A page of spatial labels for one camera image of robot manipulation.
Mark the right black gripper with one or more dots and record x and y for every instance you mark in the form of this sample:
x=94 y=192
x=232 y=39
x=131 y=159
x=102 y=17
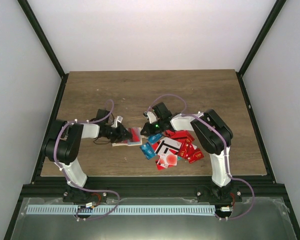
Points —
x=147 y=127

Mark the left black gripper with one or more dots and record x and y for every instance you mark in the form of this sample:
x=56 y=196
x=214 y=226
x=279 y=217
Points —
x=121 y=136

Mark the white card red circle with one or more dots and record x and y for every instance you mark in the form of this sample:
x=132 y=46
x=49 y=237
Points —
x=166 y=160

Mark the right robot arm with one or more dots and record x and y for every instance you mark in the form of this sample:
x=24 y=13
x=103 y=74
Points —
x=212 y=132

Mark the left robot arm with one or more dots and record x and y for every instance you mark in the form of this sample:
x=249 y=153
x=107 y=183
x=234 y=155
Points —
x=64 y=139

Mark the blue card upper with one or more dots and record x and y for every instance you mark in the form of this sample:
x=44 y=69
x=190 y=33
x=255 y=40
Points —
x=154 y=138

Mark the blue card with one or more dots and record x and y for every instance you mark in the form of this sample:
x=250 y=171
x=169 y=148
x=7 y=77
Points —
x=148 y=150
x=154 y=138

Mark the white black red card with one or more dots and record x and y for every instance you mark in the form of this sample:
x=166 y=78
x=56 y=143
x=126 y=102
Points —
x=166 y=146

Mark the blue card lower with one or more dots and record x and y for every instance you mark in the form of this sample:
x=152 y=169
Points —
x=148 y=150

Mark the red gold card middle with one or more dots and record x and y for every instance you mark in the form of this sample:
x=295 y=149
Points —
x=187 y=150

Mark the red card gold vip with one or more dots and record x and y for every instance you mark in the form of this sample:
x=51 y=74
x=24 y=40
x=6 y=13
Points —
x=194 y=155

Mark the black aluminium frame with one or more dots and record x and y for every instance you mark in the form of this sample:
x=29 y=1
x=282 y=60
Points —
x=154 y=186

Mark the light blue slotted cable duct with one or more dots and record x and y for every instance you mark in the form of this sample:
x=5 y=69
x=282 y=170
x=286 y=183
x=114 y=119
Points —
x=192 y=210

